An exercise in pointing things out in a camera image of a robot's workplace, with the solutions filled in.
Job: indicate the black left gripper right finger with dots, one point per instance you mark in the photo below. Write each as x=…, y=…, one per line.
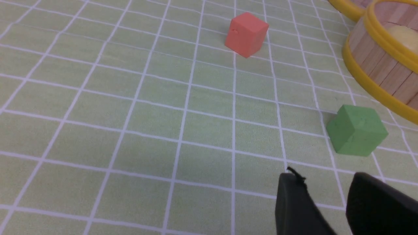
x=375, y=208

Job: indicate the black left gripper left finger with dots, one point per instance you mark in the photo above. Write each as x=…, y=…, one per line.
x=296, y=212

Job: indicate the yellow bun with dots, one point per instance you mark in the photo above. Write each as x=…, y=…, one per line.
x=406, y=36

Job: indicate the bamboo steamer tray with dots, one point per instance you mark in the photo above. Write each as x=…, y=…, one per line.
x=381, y=65

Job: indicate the bamboo steamer lid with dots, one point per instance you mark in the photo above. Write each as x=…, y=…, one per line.
x=352, y=9

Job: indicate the green foam cube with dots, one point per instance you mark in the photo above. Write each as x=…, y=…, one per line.
x=356, y=131

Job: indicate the red foam cube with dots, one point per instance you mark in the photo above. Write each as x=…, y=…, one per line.
x=246, y=34

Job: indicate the green checkered tablecloth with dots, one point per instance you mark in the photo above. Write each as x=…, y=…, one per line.
x=132, y=117

